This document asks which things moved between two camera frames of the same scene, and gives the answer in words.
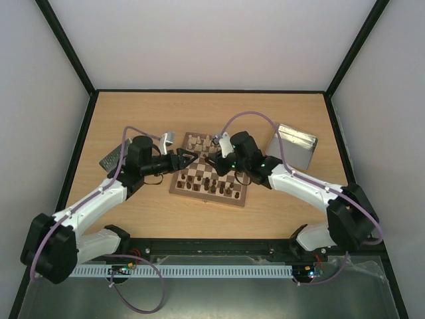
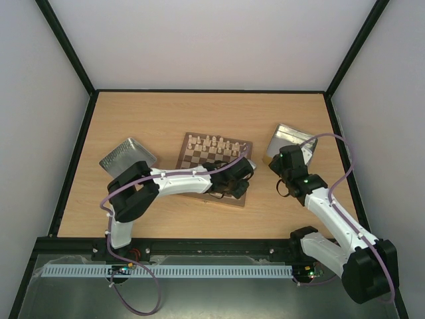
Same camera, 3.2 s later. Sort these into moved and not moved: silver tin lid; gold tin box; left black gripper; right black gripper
Moved: left black gripper; right black gripper
Not moved: gold tin box; silver tin lid
